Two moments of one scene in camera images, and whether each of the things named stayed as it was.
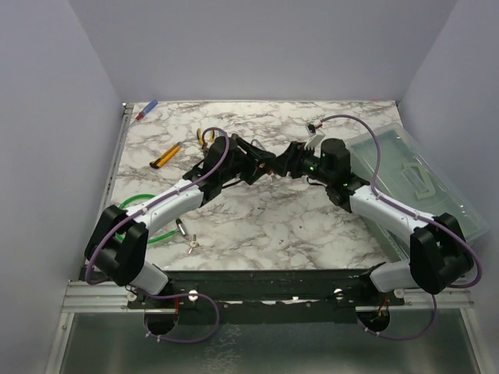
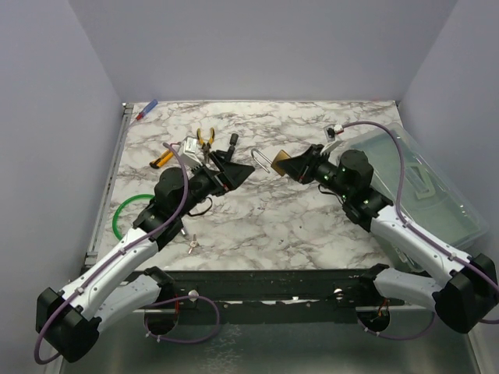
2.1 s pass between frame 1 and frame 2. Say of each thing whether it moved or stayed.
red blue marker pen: stayed
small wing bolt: stayed
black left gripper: moved
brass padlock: moved
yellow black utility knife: stayed
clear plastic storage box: stayed
